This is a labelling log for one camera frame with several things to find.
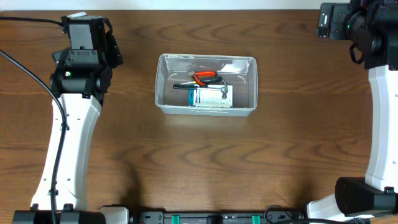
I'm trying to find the red-handled pliers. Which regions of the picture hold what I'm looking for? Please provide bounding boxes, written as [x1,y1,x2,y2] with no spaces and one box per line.
[190,71,217,87]

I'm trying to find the clear plastic container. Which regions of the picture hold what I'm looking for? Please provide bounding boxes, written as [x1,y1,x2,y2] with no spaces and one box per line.
[155,54,258,116]

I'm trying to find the blue white cardboard box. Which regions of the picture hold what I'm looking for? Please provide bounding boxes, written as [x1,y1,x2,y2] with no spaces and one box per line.
[188,88,233,108]

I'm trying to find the small black-handled hammer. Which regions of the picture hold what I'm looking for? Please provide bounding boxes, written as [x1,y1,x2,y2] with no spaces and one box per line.
[173,84,228,99]

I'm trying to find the black yellow screwdriver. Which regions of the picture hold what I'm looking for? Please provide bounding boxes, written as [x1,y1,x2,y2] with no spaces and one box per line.
[182,77,222,86]

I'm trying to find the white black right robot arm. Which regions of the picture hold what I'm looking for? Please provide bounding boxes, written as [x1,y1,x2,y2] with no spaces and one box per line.
[302,0,397,223]

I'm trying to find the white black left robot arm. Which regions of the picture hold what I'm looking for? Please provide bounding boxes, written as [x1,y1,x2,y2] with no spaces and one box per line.
[13,91,129,223]

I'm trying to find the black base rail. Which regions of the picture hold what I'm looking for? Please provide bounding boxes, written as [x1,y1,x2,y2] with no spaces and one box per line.
[133,210,371,224]

